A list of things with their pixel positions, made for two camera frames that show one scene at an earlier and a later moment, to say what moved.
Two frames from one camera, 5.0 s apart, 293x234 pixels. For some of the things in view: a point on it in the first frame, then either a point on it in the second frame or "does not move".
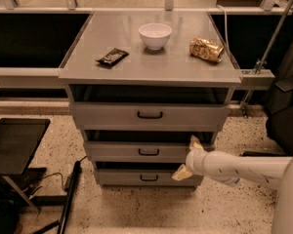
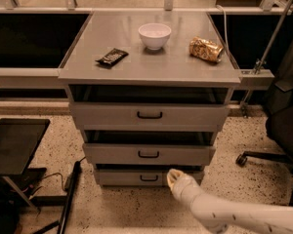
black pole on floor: [69, 197] does not move
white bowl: [155, 35] does not move
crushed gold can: [206, 49] does not move
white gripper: [194, 160] -> [182, 186]
